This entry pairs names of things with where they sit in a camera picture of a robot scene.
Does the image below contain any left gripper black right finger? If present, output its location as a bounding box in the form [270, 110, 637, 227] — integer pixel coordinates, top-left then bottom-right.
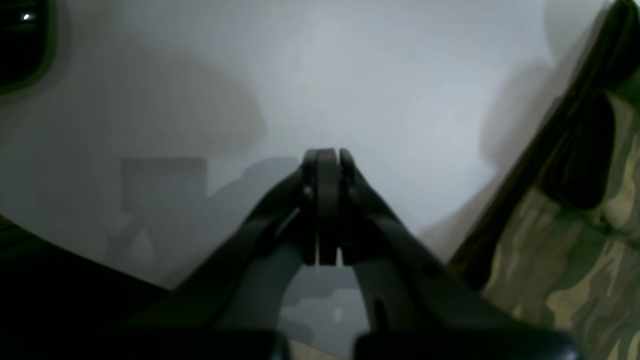
[339, 148, 522, 332]

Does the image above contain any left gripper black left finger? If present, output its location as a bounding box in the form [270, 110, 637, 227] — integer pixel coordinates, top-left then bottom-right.
[126, 149, 341, 330]

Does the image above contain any camouflage t-shirt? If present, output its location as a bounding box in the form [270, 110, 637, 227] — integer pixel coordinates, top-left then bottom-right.
[449, 0, 640, 360]

